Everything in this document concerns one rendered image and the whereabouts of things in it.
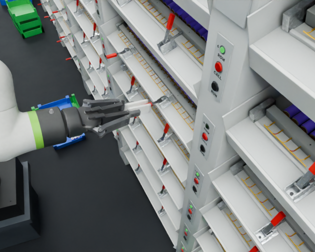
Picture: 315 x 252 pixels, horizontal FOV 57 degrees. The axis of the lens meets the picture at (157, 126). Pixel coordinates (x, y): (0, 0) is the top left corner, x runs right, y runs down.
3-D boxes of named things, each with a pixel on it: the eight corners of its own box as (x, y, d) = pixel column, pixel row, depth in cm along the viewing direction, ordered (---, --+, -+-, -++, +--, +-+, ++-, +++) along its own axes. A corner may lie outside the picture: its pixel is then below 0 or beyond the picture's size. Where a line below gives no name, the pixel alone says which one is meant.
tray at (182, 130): (193, 159, 79) (186, 143, 71) (111, 45, 114) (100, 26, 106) (255, 119, 79) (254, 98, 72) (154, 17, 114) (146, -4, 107)
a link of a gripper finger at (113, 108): (86, 123, 76) (84, 119, 77) (124, 112, 82) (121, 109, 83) (86, 112, 74) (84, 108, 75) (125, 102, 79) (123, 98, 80)
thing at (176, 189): (184, 217, 107) (174, 206, 96) (120, 111, 142) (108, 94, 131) (229, 186, 108) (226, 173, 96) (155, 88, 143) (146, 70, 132)
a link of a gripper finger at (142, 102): (124, 113, 81) (123, 111, 81) (146, 108, 84) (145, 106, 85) (125, 105, 79) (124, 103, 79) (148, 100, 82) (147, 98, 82)
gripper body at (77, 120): (60, 123, 77) (93, 116, 81) (69, 146, 72) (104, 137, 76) (58, 101, 72) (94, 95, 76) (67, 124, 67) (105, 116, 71)
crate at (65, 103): (85, 139, 190) (85, 135, 183) (55, 150, 184) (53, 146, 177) (69, 100, 198) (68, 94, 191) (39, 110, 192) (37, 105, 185)
